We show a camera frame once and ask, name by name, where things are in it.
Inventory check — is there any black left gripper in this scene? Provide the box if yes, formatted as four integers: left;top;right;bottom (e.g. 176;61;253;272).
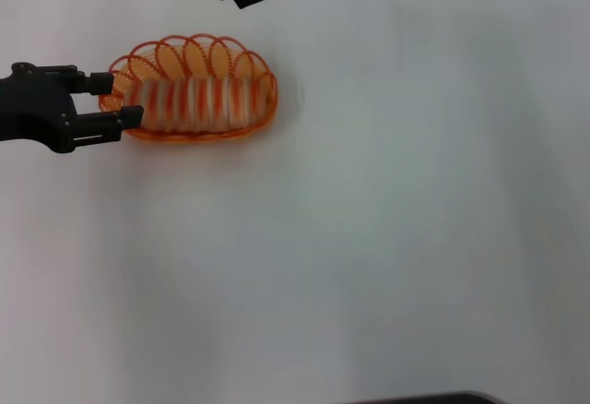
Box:
0;62;145;155

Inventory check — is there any orange wire woven basket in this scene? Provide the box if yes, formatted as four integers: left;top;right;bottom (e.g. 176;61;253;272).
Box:
99;32;279;145

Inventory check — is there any striped orange sliced bread loaf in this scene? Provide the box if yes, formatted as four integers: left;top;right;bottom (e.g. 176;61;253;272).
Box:
131;75;271;136

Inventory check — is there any dark rounded robot base edge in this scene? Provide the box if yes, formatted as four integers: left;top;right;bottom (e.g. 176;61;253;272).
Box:
349;390;503;404

